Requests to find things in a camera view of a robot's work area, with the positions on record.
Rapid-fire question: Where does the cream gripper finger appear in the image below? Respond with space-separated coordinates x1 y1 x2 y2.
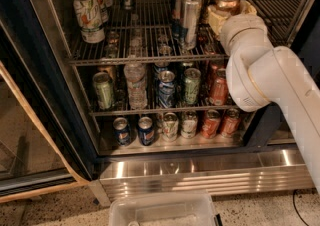
240 0 257 15
207 5 230 36

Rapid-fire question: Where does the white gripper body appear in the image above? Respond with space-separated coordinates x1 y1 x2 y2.
220 14 273 56

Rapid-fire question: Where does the orange gold tall can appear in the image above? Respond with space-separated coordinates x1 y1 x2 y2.
215 0 240 15

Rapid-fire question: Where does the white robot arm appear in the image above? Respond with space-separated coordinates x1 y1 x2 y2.
207 3 320 192

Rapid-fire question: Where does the front slim silver energy can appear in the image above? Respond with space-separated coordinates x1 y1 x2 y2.
179 0 203 50

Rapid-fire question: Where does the orange soda can middle shelf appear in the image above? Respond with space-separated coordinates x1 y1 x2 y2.
209 68 228 106

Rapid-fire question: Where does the green can middle shelf centre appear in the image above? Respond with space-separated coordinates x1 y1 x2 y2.
183 68 201 105

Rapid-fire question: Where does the green can shelf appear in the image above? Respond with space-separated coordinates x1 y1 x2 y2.
183 68 201 105
93 72 114 110

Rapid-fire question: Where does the blue pepsi can middle shelf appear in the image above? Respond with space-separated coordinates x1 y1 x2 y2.
158 70 176 108

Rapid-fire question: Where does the left orange can bottom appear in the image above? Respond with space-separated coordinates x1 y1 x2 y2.
200 109 221 139

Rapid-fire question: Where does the right orange can bottom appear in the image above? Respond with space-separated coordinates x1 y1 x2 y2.
220 108 241 138

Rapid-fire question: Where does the right white 7up can bottom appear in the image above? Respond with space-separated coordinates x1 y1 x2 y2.
181 111 198 139

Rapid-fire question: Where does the left white 7up can bottom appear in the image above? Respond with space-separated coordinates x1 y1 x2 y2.
162 112 179 141

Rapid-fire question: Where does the gold can behind green can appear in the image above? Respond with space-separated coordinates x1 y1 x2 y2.
97 65 116 81

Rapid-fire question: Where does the front white 7up tall can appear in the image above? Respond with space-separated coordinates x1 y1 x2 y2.
73 0 105 44

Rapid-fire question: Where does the green can middle shelf left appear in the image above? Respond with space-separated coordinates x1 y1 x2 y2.
93 72 114 110

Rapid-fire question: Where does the right blue pepsi can bottom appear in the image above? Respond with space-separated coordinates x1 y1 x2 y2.
138 116 155 146

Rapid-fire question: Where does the blue pepsi can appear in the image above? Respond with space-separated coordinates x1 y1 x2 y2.
113 117 131 146
138 116 155 146

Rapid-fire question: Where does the steel fridge base grille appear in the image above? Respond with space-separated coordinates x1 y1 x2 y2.
89 149 314 206

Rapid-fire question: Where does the left blue pepsi can bottom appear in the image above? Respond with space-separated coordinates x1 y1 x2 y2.
113 117 131 146

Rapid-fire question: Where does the open glass fridge door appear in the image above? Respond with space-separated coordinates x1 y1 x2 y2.
0 0 97 202

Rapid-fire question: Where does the clear plastic water bottle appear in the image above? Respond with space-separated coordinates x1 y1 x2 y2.
124 55 148 110

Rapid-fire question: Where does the clear plastic bin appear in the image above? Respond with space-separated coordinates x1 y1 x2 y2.
109 191 223 226

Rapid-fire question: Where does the top wire shelf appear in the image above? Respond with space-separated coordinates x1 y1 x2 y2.
70 0 302 66

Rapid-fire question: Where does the wire shelf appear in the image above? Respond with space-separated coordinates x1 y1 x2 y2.
70 0 302 66
88 56 241 118

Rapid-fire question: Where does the middle wire shelf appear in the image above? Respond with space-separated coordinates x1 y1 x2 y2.
88 56 241 118

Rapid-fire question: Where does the black cable on floor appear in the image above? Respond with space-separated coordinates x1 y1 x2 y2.
292 187 316 226

